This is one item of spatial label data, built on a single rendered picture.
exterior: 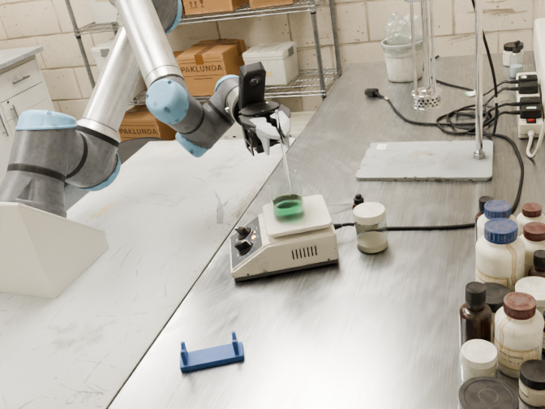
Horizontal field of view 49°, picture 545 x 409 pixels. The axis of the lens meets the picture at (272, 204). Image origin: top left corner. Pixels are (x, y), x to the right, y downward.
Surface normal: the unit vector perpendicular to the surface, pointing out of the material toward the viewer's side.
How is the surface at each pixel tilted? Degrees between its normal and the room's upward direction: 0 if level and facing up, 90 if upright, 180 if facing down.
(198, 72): 89
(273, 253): 90
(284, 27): 90
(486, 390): 0
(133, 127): 88
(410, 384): 0
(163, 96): 47
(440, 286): 0
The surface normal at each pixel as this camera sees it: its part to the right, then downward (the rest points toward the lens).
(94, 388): -0.16, -0.87
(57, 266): 0.92, 0.04
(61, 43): -0.32, 0.47
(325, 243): 0.09, 0.45
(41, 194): 0.64, -0.37
